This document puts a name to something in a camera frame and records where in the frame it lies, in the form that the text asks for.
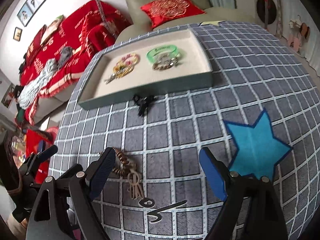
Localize photo printed cushion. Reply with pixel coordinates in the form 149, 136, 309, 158
40, 15, 64, 44

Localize person's left forearm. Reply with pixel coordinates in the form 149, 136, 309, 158
6, 212, 29, 240

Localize white lace curtain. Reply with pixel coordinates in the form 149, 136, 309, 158
277, 0, 320, 68

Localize yellow cord bracelet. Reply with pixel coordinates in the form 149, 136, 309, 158
112, 60, 135, 78

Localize blue framed wedding photo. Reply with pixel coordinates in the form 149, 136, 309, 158
17, 5, 33, 27

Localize silver chain bracelet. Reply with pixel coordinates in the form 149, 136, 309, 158
104, 72, 120, 84

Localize hanging wall decoration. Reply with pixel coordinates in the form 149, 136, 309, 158
286, 15, 310, 53

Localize red printed blanket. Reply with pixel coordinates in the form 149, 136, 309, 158
17, 0, 133, 125

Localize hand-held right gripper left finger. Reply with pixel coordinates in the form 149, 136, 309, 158
26, 147, 117, 240

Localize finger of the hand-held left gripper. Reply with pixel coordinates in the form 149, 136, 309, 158
35, 141, 48, 157
19, 145, 58, 178

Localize green-grey armchair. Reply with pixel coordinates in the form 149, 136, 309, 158
114, 0, 258, 48

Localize grey checked tablecloth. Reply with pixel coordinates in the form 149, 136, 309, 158
47, 21, 320, 240

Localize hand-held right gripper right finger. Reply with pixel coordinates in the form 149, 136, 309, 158
199, 147, 287, 240

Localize green translucent bangle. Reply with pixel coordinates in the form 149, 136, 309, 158
146, 44, 187, 64

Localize tall framed wedding photo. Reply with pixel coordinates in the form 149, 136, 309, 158
27, 0, 47, 13

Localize pastel beaded bracelet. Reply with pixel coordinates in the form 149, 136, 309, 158
117, 52, 140, 67

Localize grey sofa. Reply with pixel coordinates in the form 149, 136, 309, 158
15, 0, 133, 128

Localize brown wooden bead bracelet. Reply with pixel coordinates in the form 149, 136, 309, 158
97, 148, 145, 200

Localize grey garment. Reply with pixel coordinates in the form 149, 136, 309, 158
58, 45, 73, 68

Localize black hair claw clip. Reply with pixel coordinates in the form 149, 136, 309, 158
132, 94, 155, 117

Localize flexible phone holder stand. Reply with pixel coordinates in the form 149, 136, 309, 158
90, 0, 118, 40

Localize light blue knitted blanket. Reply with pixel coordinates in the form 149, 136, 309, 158
19, 59, 59, 109

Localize red square cushion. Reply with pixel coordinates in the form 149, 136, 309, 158
25, 25, 48, 58

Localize silver heart charm bracelet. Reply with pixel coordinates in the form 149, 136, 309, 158
156, 54, 180, 67

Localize red satin cushion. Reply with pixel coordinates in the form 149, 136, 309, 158
86, 22, 118, 58

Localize braided rope bracelet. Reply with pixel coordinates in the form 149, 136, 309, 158
152, 56, 179, 71

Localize red embroidered cushion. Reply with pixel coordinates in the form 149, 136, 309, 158
140, 0, 207, 29

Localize grey-green jewelry tray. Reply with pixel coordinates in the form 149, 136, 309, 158
77, 29, 214, 110

